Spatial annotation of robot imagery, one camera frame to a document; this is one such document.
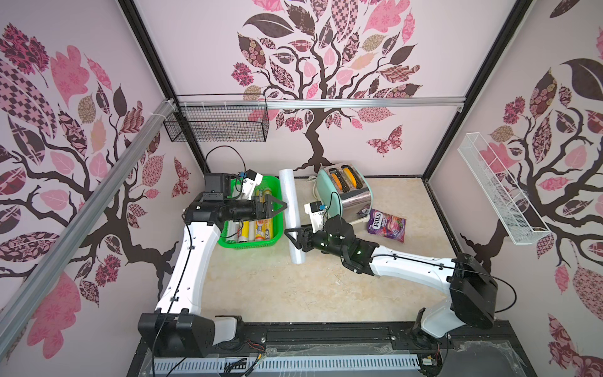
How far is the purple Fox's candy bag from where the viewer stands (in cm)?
99

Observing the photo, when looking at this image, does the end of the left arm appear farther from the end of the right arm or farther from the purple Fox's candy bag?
the purple Fox's candy bag

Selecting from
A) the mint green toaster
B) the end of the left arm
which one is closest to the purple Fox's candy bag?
the mint green toaster

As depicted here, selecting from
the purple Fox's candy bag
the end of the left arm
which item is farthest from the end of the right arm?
the purple Fox's candy bag

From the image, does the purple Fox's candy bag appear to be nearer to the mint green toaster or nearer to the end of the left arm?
the mint green toaster
